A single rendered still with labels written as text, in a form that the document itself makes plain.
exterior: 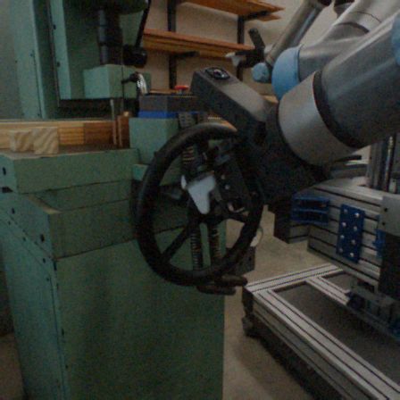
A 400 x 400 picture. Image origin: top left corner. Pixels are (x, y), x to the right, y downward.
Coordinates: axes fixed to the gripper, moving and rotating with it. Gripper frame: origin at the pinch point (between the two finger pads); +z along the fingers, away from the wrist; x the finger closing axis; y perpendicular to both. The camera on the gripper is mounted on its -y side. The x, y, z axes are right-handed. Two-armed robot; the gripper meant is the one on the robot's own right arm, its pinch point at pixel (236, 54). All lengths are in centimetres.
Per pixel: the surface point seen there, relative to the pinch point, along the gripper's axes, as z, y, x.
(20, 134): -56, 15, -117
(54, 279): -65, 41, -119
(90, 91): -44, 9, -96
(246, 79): 180, 17, 204
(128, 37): -32, -4, -77
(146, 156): -68, 22, -98
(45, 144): -63, 17, -115
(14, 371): 4, 107, -129
